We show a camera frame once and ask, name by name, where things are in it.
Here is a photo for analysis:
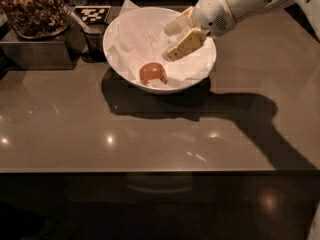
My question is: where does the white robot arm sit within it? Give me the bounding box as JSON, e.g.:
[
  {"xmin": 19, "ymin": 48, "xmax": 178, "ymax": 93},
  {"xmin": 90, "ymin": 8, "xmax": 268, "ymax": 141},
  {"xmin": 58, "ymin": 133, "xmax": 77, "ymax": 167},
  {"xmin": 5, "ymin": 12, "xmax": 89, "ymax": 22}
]
[{"xmin": 163, "ymin": 0, "xmax": 320, "ymax": 61}]

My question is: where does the dark scoop cup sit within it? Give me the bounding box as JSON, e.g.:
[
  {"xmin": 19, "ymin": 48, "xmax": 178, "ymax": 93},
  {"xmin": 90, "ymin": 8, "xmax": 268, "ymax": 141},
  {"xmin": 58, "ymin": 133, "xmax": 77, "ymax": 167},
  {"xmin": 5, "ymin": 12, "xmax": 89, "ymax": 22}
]
[{"xmin": 64, "ymin": 5, "xmax": 108, "ymax": 62}]

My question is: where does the red apple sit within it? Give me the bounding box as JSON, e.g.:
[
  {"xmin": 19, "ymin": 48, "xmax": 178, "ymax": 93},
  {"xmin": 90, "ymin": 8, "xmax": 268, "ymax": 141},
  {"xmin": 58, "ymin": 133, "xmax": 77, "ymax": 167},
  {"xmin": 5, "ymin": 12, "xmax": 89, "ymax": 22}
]
[{"xmin": 139, "ymin": 62, "xmax": 168, "ymax": 85}]

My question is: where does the dark metal box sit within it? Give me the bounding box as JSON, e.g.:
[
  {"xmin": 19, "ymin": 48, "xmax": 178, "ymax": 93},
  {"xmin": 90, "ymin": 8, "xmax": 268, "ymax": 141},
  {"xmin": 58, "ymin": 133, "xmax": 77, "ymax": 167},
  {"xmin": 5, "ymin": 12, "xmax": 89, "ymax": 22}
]
[{"xmin": 0, "ymin": 25, "xmax": 86, "ymax": 70}]

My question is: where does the glass bowl of snacks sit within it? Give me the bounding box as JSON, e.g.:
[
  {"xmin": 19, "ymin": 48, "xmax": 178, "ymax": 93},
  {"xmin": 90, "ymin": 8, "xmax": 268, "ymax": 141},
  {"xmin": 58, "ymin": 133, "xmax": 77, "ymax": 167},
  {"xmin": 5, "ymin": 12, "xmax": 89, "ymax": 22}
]
[{"xmin": 0, "ymin": 0, "xmax": 69, "ymax": 40}]

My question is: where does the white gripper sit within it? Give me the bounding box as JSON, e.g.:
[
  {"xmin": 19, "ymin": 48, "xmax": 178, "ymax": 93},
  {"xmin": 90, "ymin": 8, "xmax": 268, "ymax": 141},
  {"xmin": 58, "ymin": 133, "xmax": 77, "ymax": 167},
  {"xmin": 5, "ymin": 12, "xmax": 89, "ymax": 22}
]
[{"xmin": 162, "ymin": 0, "xmax": 237, "ymax": 61}]

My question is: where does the black white marker card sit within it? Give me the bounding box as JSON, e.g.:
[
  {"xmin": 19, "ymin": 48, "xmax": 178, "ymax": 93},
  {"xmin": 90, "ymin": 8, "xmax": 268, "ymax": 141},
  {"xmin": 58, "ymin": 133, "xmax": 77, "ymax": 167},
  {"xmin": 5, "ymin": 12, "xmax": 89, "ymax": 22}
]
[{"xmin": 73, "ymin": 6, "xmax": 111, "ymax": 24}]

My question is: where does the white bowl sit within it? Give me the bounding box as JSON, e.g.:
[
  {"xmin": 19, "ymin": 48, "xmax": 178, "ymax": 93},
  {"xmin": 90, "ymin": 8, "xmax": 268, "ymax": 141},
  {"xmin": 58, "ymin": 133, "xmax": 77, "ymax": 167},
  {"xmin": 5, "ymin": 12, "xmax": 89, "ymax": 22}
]
[{"xmin": 102, "ymin": 6, "xmax": 217, "ymax": 96}]

